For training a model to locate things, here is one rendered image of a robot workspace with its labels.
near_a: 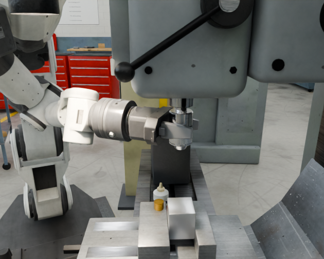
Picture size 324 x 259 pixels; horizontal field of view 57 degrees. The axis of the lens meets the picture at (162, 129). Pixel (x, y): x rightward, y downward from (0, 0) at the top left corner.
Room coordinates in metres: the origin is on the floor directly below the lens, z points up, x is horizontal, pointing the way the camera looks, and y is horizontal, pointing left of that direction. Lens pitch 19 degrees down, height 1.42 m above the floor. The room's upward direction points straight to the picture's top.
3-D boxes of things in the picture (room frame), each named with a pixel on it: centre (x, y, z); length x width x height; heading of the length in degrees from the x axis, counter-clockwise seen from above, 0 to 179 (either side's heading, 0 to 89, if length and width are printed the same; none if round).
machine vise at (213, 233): (0.52, -0.01, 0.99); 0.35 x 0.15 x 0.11; 92
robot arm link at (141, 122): (0.59, 0.05, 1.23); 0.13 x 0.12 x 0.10; 161
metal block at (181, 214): (0.52, -0.04, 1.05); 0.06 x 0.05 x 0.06; 2
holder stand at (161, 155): (0.98, -0.02, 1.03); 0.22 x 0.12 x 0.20; 4
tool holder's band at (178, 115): (0.56, -0.04, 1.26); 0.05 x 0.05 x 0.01
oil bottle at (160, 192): (0.68, 0.00, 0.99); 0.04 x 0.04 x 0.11
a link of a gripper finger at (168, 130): (0.53, -0.03, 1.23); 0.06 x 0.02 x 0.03; 70
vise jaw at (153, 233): (0.52, 0.02, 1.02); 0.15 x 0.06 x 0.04; 2
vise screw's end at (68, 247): (0.51, 0.19, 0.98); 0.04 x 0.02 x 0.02; 92
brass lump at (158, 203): (0.57, 0.01, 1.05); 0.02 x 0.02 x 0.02
